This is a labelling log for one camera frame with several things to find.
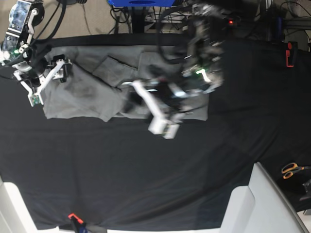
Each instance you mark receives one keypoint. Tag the white chair part left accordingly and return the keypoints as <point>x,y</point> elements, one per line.
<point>14,215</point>

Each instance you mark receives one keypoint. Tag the orange handled scissors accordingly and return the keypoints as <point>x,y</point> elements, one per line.
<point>292,168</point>

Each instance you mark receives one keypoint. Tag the grey T-shirt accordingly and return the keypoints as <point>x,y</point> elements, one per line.
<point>95,85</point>

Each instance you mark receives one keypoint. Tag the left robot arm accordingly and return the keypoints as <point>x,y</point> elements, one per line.
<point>199,50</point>

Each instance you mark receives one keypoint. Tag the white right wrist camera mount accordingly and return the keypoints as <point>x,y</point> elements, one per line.
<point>36,92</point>

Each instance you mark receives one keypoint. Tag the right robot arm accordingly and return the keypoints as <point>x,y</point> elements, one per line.
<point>19,43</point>

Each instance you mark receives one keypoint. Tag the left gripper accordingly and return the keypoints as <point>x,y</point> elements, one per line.
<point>174,90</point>

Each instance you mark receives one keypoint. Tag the black metal stand post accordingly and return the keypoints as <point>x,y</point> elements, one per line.
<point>138,15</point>

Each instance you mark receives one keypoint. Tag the blue plastic box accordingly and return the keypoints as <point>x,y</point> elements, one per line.
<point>141,3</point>

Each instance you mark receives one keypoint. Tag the red black clamp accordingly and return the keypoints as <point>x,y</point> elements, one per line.
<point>291,54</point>

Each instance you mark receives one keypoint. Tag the black object right edge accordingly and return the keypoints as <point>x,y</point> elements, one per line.
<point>307,187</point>

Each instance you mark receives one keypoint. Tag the black table cloth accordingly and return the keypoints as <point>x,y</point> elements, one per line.
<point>119,176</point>

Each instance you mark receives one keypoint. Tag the red clamp front edge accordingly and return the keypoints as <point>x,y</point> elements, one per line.
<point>73,216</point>

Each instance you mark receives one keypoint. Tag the white chair back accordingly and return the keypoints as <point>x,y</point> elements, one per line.
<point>260,207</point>

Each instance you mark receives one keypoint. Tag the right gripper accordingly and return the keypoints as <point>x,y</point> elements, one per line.
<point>33,74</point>

